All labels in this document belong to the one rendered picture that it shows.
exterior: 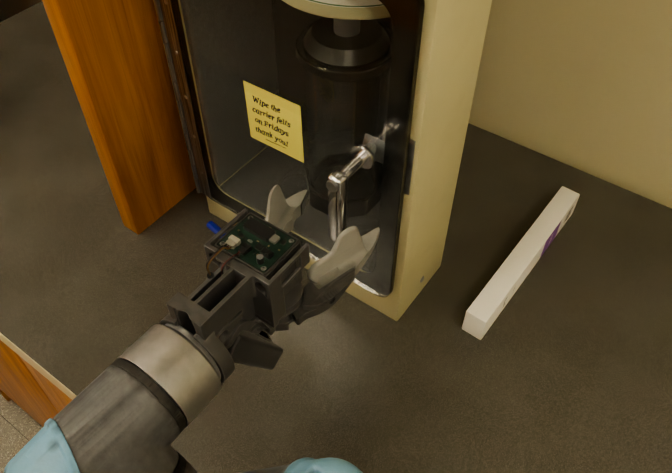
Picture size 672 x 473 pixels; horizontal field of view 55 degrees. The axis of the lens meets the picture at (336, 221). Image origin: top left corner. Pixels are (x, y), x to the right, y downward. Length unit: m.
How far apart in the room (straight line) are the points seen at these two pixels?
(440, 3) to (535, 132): 0.60
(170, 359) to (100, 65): 0.39
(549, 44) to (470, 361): 0.47
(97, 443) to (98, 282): 0.44
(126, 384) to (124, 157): 0.42
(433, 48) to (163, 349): 0.31
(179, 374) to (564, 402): 0.47
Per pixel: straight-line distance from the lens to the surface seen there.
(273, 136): 0.71
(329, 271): 0.59
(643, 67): 0.98
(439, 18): 0.53
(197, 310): 0.51
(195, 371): 0.51
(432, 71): 0.56
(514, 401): 0.79
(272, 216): 0.61
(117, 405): 0.50
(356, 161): 0.62
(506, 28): 1.03
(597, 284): 0.92
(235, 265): 0.53
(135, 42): 0.81
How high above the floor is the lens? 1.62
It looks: 48 degrees down
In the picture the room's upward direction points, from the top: straight up
